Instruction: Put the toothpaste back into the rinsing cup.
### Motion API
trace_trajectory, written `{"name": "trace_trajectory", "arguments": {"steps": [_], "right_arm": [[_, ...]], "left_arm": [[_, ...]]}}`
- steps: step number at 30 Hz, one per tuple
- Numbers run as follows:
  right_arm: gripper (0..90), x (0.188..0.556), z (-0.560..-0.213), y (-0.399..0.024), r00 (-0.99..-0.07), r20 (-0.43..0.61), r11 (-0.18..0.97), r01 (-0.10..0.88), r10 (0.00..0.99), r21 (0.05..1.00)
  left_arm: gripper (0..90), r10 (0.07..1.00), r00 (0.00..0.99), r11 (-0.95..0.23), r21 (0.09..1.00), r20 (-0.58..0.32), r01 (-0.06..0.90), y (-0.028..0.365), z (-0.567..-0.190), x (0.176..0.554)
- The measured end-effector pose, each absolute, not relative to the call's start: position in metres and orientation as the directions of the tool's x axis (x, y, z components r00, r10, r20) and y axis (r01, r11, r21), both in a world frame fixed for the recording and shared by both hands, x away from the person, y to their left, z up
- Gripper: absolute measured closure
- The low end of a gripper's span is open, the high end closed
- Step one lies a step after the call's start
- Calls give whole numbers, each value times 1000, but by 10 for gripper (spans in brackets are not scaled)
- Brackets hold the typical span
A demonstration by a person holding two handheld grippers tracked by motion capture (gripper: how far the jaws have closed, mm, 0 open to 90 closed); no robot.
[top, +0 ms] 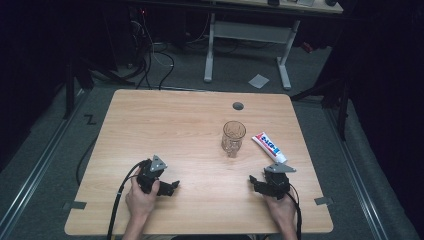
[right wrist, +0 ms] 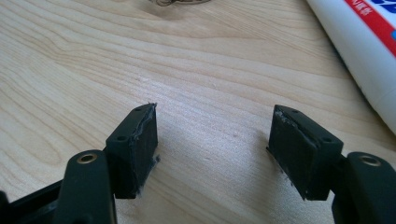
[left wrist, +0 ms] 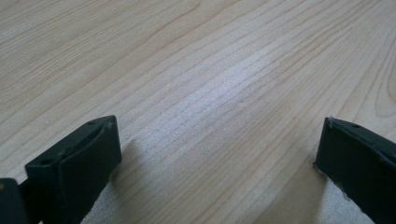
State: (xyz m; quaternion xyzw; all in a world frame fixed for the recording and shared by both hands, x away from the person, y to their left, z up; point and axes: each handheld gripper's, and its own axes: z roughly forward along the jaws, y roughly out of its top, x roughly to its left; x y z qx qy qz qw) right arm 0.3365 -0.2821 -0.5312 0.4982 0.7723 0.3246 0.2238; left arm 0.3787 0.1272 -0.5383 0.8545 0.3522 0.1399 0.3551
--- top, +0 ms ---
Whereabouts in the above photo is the black stand post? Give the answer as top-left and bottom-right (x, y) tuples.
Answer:
(62, 56), (77, 120)

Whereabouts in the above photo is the thin black floor cable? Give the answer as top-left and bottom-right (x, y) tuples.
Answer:
(75, 134), (100, 187)

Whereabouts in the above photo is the black tripod stand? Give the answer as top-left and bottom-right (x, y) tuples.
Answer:
(290, 74), (352, 142)

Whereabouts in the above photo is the person's left hand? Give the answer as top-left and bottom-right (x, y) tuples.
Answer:
(124, 175), (161, 219)

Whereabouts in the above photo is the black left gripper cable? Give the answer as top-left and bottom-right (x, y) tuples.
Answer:
(106, 159), (148, 240)

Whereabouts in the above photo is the grey paper sheet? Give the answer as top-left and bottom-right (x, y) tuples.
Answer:
(247, 73), (271, 90)

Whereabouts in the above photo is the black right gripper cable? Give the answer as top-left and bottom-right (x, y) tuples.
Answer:
(285, 182), (303, 240)

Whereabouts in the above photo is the looped black floor cable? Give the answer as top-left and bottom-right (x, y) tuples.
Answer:
(151, 49), (176, 91)

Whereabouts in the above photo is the metal floor rail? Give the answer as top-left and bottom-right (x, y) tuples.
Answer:
(0, 89), (90, 236)
(323, 105), (390, 240)

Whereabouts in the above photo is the grey tape strip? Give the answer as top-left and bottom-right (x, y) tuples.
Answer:
(313, 196), (334, 206)
(62, 200), (88, 211)

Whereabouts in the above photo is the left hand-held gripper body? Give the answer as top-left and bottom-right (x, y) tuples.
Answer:
(136, 154), (168, 195)

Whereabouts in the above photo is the person's right hand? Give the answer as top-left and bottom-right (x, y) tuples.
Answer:
(264, 191), (298, 233)

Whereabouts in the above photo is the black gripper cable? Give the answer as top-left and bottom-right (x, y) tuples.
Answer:
(285, 182), (303, 240)
(106, 159), (148, 240)

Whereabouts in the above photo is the white-legged wooden desk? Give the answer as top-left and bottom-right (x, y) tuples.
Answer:
(202, 0), (345, 91)

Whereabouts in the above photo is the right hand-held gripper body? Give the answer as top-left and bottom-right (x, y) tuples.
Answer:
(263, 162), (297, 201)

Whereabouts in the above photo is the clear glass cup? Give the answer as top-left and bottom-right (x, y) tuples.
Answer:
(220, 120), (248, 159)

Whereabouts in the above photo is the white toothpaste tube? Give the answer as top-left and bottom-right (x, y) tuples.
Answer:
(251, 131), (289, 165)

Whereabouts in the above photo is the bundle of black cables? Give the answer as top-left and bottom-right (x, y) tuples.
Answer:
(119, 19), (154, 90)

